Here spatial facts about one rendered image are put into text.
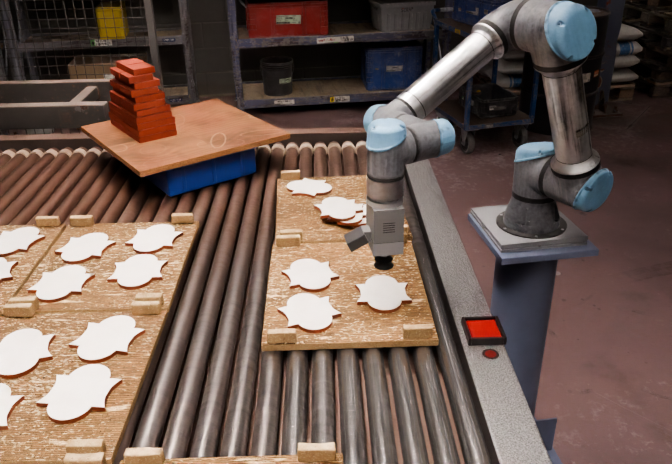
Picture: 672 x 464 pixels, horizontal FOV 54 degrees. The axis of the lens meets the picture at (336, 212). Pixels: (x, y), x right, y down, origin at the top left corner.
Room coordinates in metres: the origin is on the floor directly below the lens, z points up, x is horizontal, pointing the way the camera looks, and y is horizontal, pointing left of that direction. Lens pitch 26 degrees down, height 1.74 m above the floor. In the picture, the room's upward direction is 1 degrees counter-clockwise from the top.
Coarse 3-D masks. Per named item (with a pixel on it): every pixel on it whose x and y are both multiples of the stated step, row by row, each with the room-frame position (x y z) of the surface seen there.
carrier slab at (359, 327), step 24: (408, 240) 1.47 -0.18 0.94; (288, 264) 1.36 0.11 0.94; (336, 264) 1.36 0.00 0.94; (360, 264) 1.35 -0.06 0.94; (408, 264) 1.35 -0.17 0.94; (288, 288) 1.25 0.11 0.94; (336, 288) 1.25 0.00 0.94; (408, 288) 1.25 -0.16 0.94; (360, 312) 1.16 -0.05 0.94; (408, 312) 1.15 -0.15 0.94; (264, 336) 1.08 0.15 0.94; (312, 336) 1.08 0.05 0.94; (336, 336) 1.08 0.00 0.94; (360, 336) 1.07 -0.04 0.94; (384, 336) 1.07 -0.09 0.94; (432, 336) 1.07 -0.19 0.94
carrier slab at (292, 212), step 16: (336, 176) 1.89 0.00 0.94; (352, 176) 1.88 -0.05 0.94; (288, 192) 1.77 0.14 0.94; (336, 192) 1.77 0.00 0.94; (352, 192) 1.77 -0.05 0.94; (288, 208) 1.67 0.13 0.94; (304, 208) 1.66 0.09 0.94; (288, 224) 1.57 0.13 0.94; (304, 224) 1.57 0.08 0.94; (320, 224) 1.56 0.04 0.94; (336, 224) 1.56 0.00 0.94; (304, 240) 1.48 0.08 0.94; (320, 240) 1.48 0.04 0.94; (336, 240) 1.48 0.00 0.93
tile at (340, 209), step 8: (328, 200) 1.65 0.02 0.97; (336, 200) 1.65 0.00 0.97; (344, 200) 1.65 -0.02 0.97; (352, 200) 1.65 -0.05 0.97; (320, 208) 1.60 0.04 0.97; (328, 208) 1.60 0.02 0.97; (336, 208) 1.60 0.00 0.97; (344, 208) 1.60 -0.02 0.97; (352, 208) 1.60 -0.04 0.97; (360, 208) 1.60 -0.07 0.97; (328, 216) 1.56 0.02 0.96; (336, 216) 1.55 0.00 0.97; (344, 216) 1.55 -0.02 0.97; (352, 216) 1.55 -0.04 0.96
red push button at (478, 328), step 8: (472, 320) 1.13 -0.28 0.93; (480, 320) 1.13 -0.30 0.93; (488, 320) 1.13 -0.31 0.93; (472, 328) 1.10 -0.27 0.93; (480, 328) 1.10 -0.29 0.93; (488, 328) 1.10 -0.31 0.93; (496, 328) 1.10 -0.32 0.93; (472, 336) 1.08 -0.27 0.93; (480, 336) 1.08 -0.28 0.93; (488, 336) 1.08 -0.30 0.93; (496, 336) 1.08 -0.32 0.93
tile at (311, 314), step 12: (288, 300) 1.19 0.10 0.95; (300, 300) 1.19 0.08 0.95; (312, 300) 1.19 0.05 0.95; (324, 300) 1.19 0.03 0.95; (288, 312) 1.15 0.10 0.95; (300, 312) 1.15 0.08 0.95; (312, 312) 1.15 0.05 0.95; (324, 312) 1.14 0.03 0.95; (336, 312) 1.14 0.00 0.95; (288, 324) 1.11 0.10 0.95; (300, 324) 1.10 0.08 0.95; (312, 324) 1.10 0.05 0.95; (324, 324) 1.10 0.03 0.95
